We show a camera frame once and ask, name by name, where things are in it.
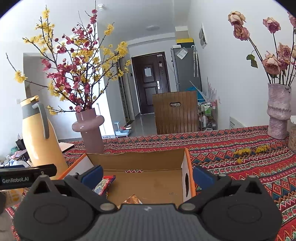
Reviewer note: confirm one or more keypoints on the pink yellow blossom branches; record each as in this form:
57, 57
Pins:
77, 65

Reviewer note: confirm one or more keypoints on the fallen yellow petals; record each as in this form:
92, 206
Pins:
246, 152

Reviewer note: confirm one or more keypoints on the pink glass vase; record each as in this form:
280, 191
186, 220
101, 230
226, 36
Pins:
88, 123

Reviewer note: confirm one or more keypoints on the grey refrigerator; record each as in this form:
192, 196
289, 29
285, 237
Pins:
186, 69

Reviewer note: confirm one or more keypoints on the orange cookie snack packet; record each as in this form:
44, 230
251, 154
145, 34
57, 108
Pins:
133, 199

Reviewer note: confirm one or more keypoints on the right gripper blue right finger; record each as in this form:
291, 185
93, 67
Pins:
212, 186

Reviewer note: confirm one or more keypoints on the clear jar of seeds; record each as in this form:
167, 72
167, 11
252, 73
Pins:
292, 136

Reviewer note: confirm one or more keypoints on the red cardboard pumpkin box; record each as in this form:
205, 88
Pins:
153, 177

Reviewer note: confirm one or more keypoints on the wire storage rack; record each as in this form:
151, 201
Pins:
208, 115

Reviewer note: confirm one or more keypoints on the dark brown entrance door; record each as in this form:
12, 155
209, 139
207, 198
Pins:
151, 77

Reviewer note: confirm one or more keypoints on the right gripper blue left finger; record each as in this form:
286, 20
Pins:
81, 185

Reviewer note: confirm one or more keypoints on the red blue snack packet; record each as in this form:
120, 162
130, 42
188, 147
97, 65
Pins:
102, 187

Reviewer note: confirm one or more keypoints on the textured mauve ceramic vase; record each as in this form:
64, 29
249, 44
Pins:
279, 110

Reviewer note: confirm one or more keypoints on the dried pink roses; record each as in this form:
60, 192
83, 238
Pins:
280, 65

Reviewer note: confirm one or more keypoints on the wooden slatted chair back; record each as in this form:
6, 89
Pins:
176, 112

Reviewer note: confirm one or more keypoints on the yellow thermos jug grey handle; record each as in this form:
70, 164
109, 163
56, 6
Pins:
39, 136

